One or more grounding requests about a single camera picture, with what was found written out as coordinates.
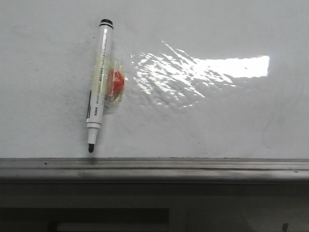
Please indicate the red magnet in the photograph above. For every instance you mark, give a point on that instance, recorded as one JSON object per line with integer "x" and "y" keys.
{"x": 115, "y": 86}

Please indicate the white whiteboard marker black tip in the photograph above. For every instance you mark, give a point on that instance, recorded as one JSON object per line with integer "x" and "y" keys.
{"x": 102, "y": 63}

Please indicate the grey aluminium whiteboard tray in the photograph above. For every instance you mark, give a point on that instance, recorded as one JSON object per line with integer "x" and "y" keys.
{"x": 153, "y": 170}

